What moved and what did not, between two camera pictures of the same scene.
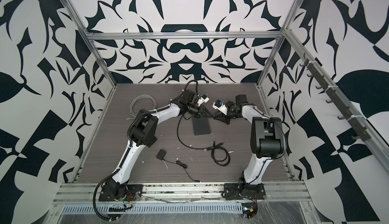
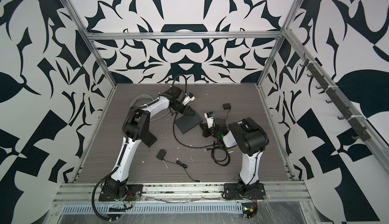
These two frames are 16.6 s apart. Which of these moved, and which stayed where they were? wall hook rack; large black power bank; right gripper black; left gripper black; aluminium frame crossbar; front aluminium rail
Moved: right gripper black; left gripper black; large black power bank
Stayed: front aluminium rail; wall hook rack; aluminium frame crossbar
